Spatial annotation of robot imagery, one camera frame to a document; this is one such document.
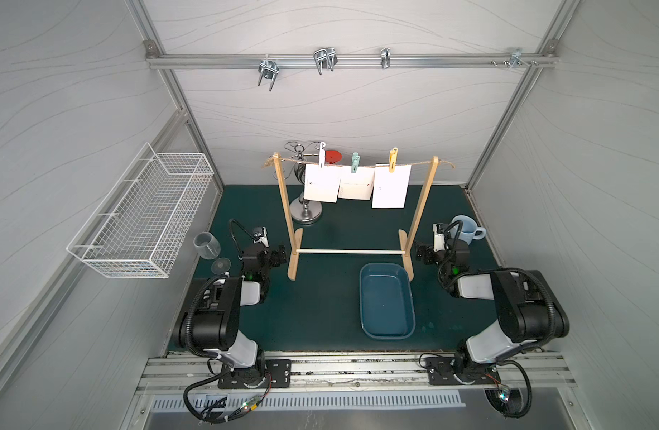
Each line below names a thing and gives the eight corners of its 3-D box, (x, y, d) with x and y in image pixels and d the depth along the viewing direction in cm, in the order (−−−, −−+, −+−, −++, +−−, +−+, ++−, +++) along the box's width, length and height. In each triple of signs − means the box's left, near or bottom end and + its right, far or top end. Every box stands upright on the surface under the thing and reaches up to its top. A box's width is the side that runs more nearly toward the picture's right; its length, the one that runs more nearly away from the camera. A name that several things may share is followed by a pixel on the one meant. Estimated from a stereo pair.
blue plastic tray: (361, 341, 81) (362, 335, 76) (357, 271, 96) (358, 262, 91) (416, 341, 81) (421, 335, 76) (403, 271, 96) (407, 262, 91)
